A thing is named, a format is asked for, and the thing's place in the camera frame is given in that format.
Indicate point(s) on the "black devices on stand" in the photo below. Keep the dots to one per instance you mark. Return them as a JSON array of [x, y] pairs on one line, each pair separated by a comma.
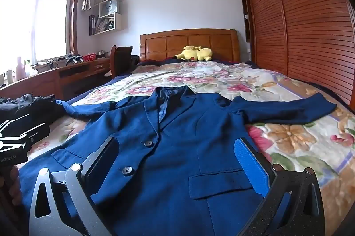
[[73, 58]]

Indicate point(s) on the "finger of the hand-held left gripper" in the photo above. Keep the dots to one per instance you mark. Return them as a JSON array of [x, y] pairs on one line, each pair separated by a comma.
[[38, 134]]

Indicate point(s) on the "yellow plush toy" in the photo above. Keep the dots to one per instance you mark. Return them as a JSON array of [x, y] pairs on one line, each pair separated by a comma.
[[194, 53]]

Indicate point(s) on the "wooden framed window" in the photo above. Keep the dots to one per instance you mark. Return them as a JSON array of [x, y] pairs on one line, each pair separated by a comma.
[[47, 17]]

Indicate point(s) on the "pile of dark clothes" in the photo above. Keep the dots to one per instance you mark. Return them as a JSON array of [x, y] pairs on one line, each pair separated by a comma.
[[36, 107]]

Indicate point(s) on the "white wall shelf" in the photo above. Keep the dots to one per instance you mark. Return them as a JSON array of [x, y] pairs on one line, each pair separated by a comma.
[[118, 22]]

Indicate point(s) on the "wooden chair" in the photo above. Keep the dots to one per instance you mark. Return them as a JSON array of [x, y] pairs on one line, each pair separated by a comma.
[[120, 58]]

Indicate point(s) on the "wooden louvered wardrobe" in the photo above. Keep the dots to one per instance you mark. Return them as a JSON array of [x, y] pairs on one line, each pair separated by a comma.
[[299, 17]]

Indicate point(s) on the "pink bottle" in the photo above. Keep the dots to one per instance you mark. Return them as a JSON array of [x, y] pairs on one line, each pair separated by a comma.
[[20, 71]]

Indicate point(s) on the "navy blue suit jacket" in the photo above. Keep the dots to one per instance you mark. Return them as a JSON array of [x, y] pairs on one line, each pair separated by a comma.
[[180, 128]]

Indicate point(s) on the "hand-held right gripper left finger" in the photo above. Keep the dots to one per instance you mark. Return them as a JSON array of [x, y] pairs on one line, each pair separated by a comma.
[[103, 159]]

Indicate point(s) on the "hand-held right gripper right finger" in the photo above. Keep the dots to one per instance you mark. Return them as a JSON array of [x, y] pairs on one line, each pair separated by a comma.
[[249, 166]]

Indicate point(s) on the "dark cloth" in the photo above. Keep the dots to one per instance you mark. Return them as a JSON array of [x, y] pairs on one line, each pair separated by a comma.
[[135, 60]]

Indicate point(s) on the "floral blanket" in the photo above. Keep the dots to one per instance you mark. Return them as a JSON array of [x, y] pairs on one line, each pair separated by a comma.
[[291, 136]]

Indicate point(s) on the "wooden bed headboard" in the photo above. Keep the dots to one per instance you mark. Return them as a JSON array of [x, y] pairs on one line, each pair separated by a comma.
[[166, 44]]

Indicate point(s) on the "wooden desk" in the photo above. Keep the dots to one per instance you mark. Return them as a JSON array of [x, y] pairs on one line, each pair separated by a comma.
[[47, 80]]

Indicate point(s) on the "red basket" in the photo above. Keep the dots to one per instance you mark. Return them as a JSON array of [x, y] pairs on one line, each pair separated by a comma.
[[89, 58]]

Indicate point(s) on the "black binders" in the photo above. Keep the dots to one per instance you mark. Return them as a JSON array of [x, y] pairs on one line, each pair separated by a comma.
[[92, 25]]

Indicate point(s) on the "white paper bag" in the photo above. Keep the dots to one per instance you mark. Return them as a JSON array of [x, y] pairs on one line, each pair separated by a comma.
[[108, 8]]

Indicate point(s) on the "person's left hand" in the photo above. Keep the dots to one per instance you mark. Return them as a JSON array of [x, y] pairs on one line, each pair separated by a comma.
[[15, 188]]

